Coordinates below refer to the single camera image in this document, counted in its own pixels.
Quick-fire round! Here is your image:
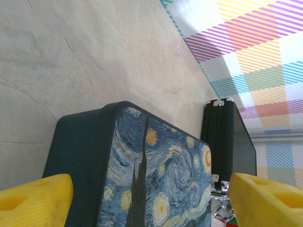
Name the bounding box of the red and green toy block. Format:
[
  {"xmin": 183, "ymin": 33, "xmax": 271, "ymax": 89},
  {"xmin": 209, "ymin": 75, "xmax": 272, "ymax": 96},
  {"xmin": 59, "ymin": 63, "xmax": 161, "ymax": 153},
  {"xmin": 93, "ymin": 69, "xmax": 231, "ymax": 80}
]
[{"xmin": 221, "ymin": 217, "xmax": 238, "ymax": 227}]

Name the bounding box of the starry night tin box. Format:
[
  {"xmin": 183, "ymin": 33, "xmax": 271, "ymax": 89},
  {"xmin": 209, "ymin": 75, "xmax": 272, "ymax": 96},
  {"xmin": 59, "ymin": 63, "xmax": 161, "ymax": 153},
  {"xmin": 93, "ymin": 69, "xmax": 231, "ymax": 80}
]
[{"xmin": 42, "ymin": 101, "xmax": 212, "ymax": 227}]

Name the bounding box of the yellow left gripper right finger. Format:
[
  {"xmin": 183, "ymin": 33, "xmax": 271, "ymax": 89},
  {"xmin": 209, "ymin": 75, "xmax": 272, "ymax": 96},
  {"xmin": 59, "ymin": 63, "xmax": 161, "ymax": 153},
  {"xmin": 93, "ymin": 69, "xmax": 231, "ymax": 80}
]
[{"xmin": 228, "ymin": 172, "xmax": 303, "ymax": 227}]

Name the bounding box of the black ribbed aluminium case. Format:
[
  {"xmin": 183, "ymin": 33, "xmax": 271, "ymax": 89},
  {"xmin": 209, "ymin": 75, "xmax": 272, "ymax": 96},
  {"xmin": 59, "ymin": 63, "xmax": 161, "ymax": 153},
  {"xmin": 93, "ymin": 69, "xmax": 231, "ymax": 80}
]
[{"xmin": 200, "ymin": 97, "xmax": 257, "ymax": 227}]

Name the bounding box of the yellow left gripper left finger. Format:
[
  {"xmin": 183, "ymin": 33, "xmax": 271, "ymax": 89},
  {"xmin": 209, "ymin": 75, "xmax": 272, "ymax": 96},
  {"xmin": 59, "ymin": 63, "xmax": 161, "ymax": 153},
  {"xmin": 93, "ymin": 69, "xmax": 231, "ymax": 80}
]
[{"xmin": 0, "ymin": 174, "xmax": 74, "ymax": 227}]

